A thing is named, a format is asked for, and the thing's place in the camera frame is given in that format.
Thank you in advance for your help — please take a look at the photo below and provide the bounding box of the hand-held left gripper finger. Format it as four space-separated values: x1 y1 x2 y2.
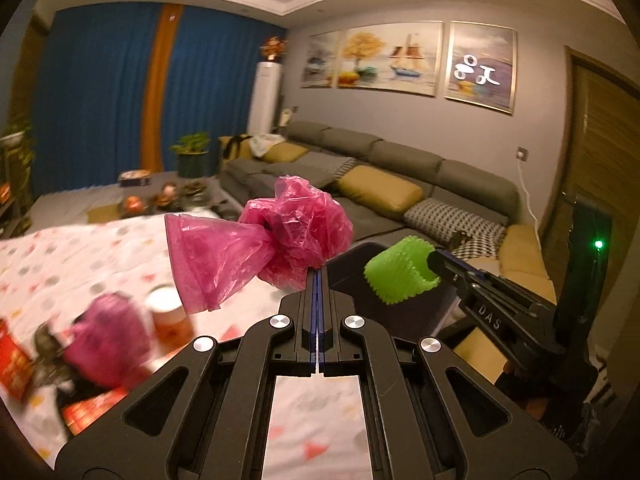
319 264 587 480
52 266 320 480

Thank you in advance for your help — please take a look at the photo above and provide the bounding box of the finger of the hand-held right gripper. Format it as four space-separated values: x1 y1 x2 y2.
450 255 552 308
428 249 469 302

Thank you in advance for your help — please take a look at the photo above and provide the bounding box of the pink plastic bag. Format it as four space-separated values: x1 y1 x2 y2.
64 293 152 392
164 175 355 317

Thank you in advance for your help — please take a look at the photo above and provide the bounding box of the red snack packet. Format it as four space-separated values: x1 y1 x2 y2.
61 389 133 437
0 321 37 402

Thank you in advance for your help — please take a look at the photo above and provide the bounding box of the person's right hand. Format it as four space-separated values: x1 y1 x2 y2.
500 358 558 423

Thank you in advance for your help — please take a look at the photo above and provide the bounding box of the large yellow cushion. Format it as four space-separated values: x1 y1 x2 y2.
451 224 559 362

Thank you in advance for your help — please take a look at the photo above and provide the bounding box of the black white houndstooth pillow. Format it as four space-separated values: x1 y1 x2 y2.
403 197 507 257

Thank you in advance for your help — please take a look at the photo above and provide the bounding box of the long yellow pillow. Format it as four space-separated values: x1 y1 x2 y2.
334 165 424 212

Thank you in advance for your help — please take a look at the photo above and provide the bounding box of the grey sofa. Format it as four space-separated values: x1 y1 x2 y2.
218 120 522 261

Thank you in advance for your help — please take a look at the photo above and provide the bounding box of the grey checked pillow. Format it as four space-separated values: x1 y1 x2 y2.
326 156 359 184

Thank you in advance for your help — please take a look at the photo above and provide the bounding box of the orange paper cup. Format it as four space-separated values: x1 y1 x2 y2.
144 285 197 357

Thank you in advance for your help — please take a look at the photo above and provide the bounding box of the plain grey pillow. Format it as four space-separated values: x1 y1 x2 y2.
287 152 337 174

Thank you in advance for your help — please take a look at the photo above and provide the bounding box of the small yellow pillow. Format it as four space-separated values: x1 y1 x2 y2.
262 142 309 164

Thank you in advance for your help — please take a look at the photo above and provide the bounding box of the white cloth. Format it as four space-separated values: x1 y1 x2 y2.
249 133 287 157

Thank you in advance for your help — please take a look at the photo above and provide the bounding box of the wooden door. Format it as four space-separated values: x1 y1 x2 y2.
541 45 640 411

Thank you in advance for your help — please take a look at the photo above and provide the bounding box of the yellow black bag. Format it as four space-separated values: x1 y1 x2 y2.
218 133 253 162

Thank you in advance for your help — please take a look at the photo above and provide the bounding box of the potted green plant dark pot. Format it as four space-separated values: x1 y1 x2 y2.
169 132 212 180

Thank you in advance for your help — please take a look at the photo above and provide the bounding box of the purple framed painting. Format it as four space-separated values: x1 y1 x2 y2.
443 20 517 115

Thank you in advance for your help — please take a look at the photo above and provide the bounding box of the crumpled pink plastic bag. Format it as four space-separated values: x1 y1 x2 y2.
64 293 152 392

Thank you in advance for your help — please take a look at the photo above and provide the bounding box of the wide tree sailboat painting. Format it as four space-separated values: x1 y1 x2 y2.
331 20 445 97

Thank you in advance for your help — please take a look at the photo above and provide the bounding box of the white standing air conditioner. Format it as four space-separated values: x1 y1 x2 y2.
247 61 282 136

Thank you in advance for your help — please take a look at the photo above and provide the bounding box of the printed white bed sheet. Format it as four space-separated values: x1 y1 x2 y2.
0 210 372 480

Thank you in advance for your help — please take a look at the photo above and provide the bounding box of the small framed harbour painting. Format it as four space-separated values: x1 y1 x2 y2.
299 30 344 90

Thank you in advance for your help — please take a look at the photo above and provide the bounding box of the dark coffee table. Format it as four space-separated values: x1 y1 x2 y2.
82 172 246 224

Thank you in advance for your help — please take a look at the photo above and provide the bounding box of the blue curtain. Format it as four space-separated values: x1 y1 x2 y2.
165 7 289 182
31 2 166 197

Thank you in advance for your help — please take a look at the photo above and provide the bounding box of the golden red ornament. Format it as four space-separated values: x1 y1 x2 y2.
259 35 289 63

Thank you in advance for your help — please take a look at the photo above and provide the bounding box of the orange curtain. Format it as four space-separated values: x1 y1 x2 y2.
141 3 184 174

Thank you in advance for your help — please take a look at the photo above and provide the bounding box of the white cable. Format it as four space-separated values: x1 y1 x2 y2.
520 160 544 242

